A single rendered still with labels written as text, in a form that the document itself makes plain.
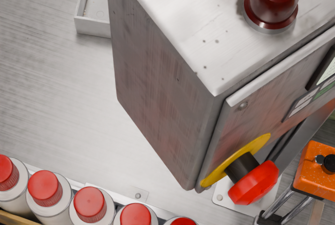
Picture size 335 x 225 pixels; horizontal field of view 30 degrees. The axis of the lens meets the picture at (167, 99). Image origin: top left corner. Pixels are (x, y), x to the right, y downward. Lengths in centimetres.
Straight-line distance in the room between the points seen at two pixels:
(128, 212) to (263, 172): 28
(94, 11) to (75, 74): 11
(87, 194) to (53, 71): 37
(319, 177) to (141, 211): 19
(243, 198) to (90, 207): 28
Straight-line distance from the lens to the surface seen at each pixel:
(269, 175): 42
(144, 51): 34
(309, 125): 62
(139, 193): 93
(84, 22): 99
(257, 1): 29
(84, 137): 96
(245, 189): 41
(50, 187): 68
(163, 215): 79
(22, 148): 97
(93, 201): 67
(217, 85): 29
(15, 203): 75
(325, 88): 42
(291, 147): 69
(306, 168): 58
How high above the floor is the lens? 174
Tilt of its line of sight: 68 degrees down
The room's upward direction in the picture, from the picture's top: 6 degrees clockwise
